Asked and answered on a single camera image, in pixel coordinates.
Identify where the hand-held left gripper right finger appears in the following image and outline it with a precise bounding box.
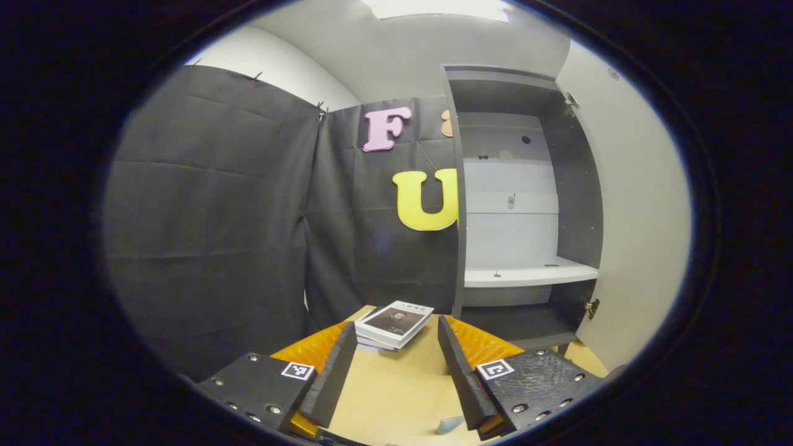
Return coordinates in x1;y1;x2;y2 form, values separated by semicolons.
437;315;611;442

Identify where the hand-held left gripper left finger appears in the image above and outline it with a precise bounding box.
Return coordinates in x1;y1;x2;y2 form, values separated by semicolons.
197;320;360;437

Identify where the grey cabinet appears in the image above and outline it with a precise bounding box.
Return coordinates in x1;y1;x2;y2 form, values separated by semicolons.
443;64;605;351

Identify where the white cabinet shelf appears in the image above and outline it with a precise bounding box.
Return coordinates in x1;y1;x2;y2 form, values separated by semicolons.
463;256;599;289

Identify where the blue book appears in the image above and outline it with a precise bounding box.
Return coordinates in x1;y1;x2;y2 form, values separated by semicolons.
356;338;397;356

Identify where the white book with portrait cover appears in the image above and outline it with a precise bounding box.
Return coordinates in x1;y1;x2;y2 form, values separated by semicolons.
354;300;436;350

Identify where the black backdrop cloth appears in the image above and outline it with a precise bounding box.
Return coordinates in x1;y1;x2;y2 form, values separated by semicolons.
102;65;462;382

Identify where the large ceiling light panel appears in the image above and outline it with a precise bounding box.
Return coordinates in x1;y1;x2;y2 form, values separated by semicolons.
362;0;512;23

